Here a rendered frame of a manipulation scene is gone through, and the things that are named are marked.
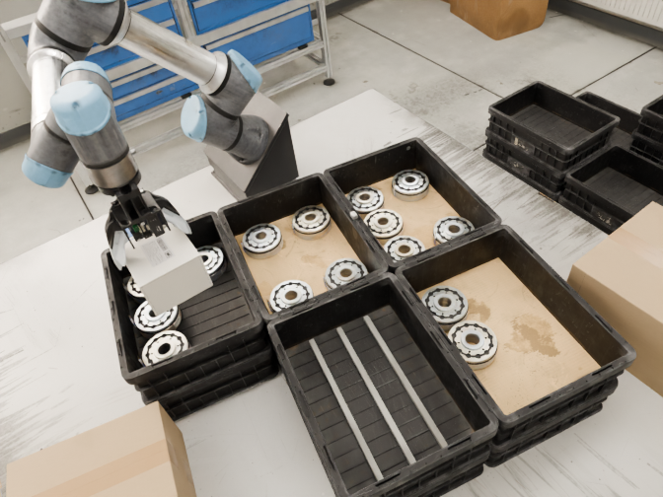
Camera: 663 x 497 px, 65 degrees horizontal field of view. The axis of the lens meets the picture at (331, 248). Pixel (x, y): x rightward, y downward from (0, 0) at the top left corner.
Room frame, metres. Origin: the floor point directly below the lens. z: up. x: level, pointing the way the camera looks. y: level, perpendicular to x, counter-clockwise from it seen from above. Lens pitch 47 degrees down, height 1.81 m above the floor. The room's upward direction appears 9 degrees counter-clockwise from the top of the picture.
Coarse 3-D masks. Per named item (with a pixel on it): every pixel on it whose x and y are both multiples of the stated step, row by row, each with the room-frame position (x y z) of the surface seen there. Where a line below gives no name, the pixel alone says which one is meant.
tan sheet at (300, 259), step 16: (272, 224) 1.03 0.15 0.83; (288, 224) 1.03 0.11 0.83; (240, 240) 0.99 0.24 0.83; (288, 240) 0.97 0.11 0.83; (304, 240) 0.96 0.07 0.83; (320, 240) 0.95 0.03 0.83; (336, 240) 0.94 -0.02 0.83; (272, 256) 0.91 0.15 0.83; (288, 256) 0.91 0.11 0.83; (304, 256) 0.90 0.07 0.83; (320, 256) 0.89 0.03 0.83; (336, 256) 0.88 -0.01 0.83; (352, 256) 0.87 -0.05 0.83; (256, 272) 0.87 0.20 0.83; (272, 272) 0.86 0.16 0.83; (288, 272) 0.85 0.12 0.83; (304, 272) 0.84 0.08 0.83; (320, 272) 0.84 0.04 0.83; (272, 288) 0.81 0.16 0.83; (320, 288) 0.79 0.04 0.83
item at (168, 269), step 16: (144, 240) 0.73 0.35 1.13; (160, 240) 0.72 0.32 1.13; (176, 240) 0.71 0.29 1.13; (128, 256) 0.69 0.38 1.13; (144, 256) 0.68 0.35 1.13; (160, 256) 0.67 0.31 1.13; (176, 256) 0.67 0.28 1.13; (192, 256) 0.66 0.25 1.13; (144, 272) 0.64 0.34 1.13; (160, 272) 0.63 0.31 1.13; (176, 272) 0.64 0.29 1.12; (192, 272) 0.65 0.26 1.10; (144, 288) 0.61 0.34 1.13; (160, 288) 0.62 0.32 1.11; (176, 288) 0.63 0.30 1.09; (192, 288) 0.65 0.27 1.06; (160, 304) 0.62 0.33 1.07; (176, 304) 0.63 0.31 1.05
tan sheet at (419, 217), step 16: (384, 192) 1.09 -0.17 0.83; (432, 192) 1.06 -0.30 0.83; (384, 208) 1.03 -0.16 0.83; (400, 208) 1.02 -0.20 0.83; (416, 208) 1.01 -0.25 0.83; (432, 208) 1.00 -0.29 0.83; (448, 208) 0.99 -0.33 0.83; (416, 224) 0.95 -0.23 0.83; (432, 224) 0.94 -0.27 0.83; (432, 240) 0.89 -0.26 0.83
